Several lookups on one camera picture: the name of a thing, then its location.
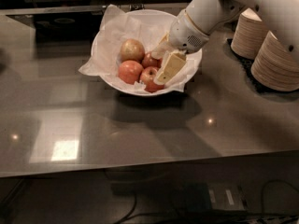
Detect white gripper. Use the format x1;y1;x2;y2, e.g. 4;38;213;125
151;10;209;85

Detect red apple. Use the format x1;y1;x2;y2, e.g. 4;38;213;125
141;51;162;68
139;66;164;92
118;60;144;85

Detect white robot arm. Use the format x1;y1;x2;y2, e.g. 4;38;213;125
152;0;299;85

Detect yellow-green apple back left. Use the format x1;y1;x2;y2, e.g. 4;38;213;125
120;39;145;62

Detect white bowl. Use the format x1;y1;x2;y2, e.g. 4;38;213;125
91;9;204;97

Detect white paper liner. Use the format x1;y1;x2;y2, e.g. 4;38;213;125
78;4;202;95

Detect black mat under plates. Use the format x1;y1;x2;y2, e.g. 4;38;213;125
227;38;288;94

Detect back stack paper plates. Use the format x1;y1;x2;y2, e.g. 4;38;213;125
231;8;268;60

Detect black induction cooktop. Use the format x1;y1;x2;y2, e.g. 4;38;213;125
8;12;103;44

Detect dark box under table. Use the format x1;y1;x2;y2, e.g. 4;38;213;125
183;183;248;212

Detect black cable on floor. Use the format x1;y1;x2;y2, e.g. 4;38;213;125
102;170;299;224

